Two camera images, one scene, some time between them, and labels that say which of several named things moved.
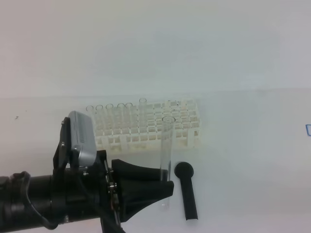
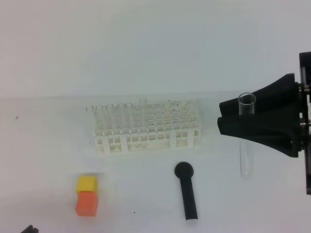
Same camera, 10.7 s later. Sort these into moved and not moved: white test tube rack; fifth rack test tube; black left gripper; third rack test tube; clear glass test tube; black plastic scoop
Moved: clear glass test tube; black left gripper
Not moved: white test tube rack; third rack test tube; fifth rack test tube; black plastic scoop
